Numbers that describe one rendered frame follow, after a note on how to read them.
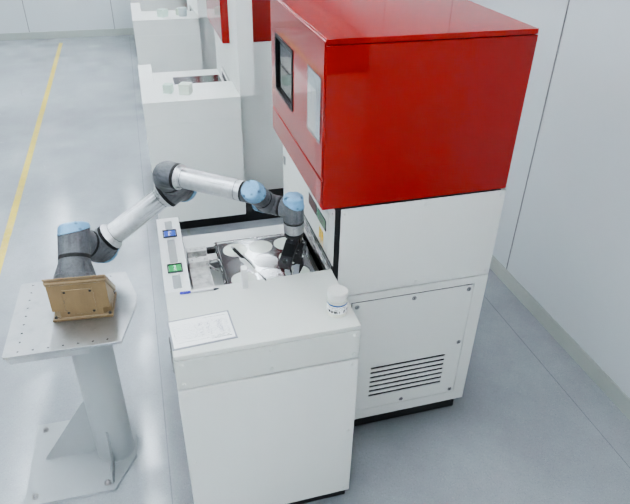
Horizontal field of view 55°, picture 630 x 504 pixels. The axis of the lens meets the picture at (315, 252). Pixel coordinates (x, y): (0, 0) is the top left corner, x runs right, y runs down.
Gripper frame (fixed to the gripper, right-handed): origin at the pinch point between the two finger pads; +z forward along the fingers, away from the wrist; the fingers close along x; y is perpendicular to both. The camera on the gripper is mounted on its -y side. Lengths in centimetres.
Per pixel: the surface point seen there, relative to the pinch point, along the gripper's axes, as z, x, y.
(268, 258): 1.4, 14.3, 12.6
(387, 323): 27.0, -36.5, 17.4
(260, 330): -5.2, -1.3, -37.9
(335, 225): -24.4, -15.3, 4.2
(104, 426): 66, 71, -38
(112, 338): 9, 54, -42
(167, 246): -5, 53, 0
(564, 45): -60, -95, 156
